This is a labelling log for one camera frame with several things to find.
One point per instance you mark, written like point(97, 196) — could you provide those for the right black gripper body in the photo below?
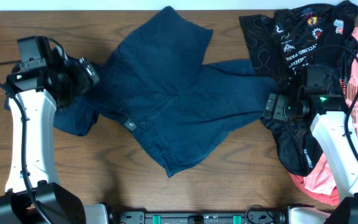
point(281, 101)

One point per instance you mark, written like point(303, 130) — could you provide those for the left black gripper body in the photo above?
point(89, 70)

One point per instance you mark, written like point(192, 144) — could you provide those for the navy blue shorts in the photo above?
point(178, 108)
point(73, 115)

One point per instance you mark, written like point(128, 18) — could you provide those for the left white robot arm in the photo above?
point(33, 192)

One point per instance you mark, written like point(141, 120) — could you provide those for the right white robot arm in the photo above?
point(319, 103)

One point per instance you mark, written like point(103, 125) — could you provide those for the folded navy blue shorts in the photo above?
point(73, 115)

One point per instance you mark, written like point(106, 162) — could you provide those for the black printed cycling jersey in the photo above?
point(315, 34)

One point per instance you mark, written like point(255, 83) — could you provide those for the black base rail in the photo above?
point(256, 214)

